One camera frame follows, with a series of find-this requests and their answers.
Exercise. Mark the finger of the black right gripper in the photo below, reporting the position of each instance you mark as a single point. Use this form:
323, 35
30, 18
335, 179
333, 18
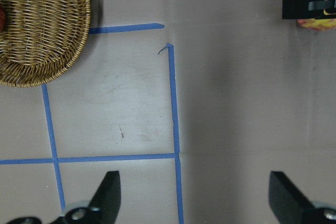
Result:
299, 9

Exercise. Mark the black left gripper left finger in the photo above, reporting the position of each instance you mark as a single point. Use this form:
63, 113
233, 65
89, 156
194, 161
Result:
103, 207

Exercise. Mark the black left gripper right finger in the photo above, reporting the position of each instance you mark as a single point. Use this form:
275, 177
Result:
290, 205

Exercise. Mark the red yellow apple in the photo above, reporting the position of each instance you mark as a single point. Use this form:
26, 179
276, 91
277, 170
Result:
319, 24

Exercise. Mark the woven wicker basket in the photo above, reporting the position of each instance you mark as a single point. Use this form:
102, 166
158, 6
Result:
41, 39

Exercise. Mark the dark red apple in basket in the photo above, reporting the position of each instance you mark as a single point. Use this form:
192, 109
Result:
2, 19

